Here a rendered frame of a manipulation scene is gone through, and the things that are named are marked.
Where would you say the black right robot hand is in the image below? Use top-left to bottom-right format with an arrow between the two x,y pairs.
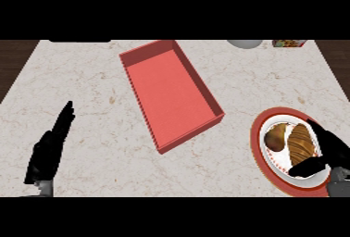
286,118 -> 350,179

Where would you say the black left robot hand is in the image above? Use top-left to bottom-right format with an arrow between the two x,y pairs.
24,100 -> 77,186

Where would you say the golden brown croissant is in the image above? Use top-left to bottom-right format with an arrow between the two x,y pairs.
286,122 -> 317,168

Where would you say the white plate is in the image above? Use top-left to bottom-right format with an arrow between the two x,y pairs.
258,114 -> 332,189

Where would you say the red cardboard box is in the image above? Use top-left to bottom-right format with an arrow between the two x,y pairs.
118,40 -> 227,156

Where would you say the colourful printed box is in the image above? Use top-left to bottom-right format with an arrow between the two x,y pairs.
272,40 -> 307,48

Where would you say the dark brown pastry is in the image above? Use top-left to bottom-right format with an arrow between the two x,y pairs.
264,122 -> 291,153

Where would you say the red round placemat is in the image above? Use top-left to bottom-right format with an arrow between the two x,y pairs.
248,106 -> 331,198

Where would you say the grey round object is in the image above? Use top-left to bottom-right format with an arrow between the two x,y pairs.
226,40 -> 266,50

